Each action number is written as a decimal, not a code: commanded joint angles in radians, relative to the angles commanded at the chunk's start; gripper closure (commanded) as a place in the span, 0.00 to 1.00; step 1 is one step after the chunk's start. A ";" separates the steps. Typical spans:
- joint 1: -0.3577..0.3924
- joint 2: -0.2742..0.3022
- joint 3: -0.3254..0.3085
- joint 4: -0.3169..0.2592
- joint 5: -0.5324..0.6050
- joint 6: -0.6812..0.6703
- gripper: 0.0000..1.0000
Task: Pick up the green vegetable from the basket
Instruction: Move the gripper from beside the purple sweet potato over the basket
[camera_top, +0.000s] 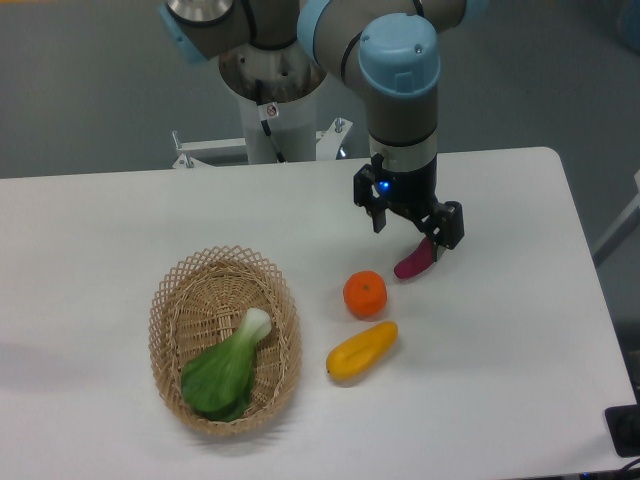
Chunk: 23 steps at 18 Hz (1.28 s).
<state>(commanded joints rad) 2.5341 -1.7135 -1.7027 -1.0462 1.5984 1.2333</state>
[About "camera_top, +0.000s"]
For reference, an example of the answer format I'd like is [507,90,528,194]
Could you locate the orange mandarin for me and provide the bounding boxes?
[343,270,388,318]

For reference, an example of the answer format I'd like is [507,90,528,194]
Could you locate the purple sweet potato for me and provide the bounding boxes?
[394,238,437,280]

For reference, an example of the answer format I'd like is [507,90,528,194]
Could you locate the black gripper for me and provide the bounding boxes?
[353,153,464,262]

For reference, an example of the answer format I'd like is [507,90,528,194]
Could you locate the black device at table edge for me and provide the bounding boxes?
[605,405,639,458]

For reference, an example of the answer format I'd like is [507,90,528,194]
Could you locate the green bok choy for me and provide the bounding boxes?
[181,308,271,422]

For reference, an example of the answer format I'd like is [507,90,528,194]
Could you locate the woven wicker basket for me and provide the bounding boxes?
[149,246,302,436]

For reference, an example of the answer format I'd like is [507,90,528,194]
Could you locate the yellow pepper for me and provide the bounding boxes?
[326,321,399,382]

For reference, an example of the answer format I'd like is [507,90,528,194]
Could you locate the white frame at right edge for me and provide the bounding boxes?
[592,172,639,268]

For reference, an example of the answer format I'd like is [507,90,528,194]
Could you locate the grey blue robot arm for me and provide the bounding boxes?
[158,1,485,267]

